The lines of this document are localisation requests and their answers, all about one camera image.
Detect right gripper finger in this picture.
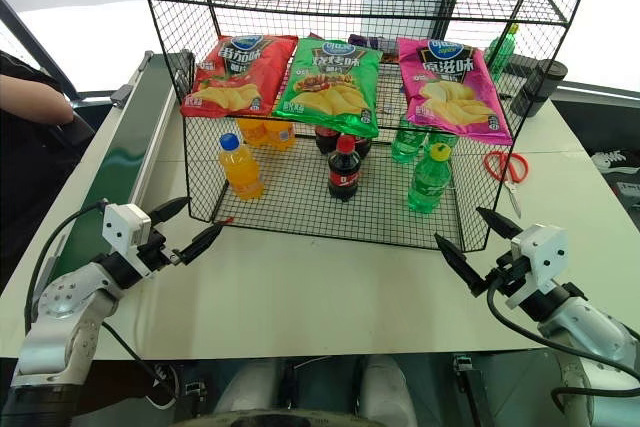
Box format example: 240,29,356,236
475,206,524,244
433,232,488,297

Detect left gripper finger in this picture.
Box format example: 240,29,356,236
149,196,192,225
174,223,224,267

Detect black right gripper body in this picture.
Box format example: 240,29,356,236
481,251,532,299

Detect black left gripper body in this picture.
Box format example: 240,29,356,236
133,229,183,277

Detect green conveyor belt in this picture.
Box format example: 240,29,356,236
0,49,196,308

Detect orange soda bottle blue cap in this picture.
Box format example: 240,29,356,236
218,132,265,202

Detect green soda bottle yellow cap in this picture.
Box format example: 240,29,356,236
407,142,454,215

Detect black box with white print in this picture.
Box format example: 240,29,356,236
588,146,640,209

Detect pink potato chips bag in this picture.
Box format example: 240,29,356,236
396,37,515,147

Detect black tumbler cup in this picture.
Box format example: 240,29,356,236
509,59,569,119

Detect white rounded robot leg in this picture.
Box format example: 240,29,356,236
358,353,419,427
213,358,282,419

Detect person's black clothing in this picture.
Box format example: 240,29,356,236
0,49,97,268

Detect cola bottle red cap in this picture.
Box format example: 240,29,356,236
327,135,362,203

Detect red potato chips bag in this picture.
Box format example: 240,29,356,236
180,34,300,119

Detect green bottle with spiky cap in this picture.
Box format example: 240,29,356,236
483,22,521,83

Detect green potato chips bag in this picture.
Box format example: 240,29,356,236
271,36,384,139

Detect purple snack packet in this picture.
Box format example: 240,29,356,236
348,33,400,64

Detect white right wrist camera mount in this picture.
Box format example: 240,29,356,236
504,223,570,311

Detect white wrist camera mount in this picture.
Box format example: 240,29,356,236
504,223,570,311
102,203,153,249

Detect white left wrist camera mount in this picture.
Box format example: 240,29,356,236
102,203,153,249

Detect red handled scissors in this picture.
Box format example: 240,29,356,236
483,150,530,220

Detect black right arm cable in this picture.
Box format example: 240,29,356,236
486,275,640,381

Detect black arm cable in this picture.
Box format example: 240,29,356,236
486,275,640,381
23,199,110,336

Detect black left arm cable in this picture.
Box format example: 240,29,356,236
23,199,110,336

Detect dark metal frame bar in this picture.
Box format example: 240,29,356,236
0,0,82,102

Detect black wire mesh rack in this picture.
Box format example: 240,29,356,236
133,0,597,253

